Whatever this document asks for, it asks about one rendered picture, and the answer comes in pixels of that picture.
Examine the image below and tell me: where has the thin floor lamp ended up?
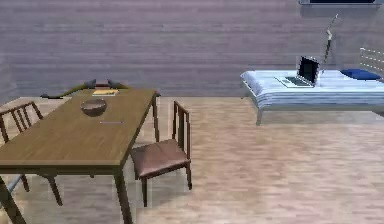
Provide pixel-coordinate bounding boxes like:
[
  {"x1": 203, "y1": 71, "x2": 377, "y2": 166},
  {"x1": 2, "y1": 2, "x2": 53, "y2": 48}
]
[{"x1": 320, "y1": 13, "x2": 340, "y2": 75}]

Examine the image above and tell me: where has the brown bowl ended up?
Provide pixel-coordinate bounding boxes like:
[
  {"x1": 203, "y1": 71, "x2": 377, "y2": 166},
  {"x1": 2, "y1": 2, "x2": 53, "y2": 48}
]
[{"x1": 79, "y1": 98, "x2": 108, "y2": 118}]

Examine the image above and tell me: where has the brown wooden chair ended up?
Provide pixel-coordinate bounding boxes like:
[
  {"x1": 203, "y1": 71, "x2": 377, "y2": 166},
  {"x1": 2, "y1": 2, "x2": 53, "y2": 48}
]
[
  {"x1": 129, "y1": 100, "x2": 194, "y2": 208},
  {"x1": 0, "y1": 101, "x2": 64, "y2": 207}
]

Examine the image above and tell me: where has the yellow book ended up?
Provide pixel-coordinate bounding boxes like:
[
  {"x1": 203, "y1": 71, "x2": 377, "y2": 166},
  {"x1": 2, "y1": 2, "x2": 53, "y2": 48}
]
[{"x1": 91, "y1": 88, "x2": 120, "y2": 98}]

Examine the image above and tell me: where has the dark curved chair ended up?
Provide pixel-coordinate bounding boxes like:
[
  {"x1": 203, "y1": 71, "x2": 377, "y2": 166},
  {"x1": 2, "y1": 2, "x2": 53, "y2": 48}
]
[{"x1": 40, "y1": 78, "x2": 130, "y2": 100}]

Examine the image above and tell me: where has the black open laptop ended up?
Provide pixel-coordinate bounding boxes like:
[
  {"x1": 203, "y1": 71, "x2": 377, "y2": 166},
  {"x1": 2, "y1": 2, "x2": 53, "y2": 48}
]
[{"x1": 274, "y1": 55, "x2": 321, "y2": 89}]

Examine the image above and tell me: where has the blue pillow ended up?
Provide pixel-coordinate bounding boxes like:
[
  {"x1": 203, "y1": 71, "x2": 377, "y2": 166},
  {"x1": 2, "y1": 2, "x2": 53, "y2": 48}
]
[{"x1": 339, "y1": 68, "x2": 382, "y2": 81}]

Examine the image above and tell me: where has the white striped bed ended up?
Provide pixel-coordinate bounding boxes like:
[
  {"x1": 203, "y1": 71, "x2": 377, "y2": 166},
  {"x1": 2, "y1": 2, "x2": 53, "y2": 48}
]
[{"x1": 239, "y1": 47, "x2": 384, "y2": 127}]

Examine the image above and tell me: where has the brown wooden table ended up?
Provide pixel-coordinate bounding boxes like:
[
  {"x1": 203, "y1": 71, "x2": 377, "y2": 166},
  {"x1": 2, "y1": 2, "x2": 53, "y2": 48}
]
[{"x1": 0, "y1": 87, "x2": 162, "y2": 224}]

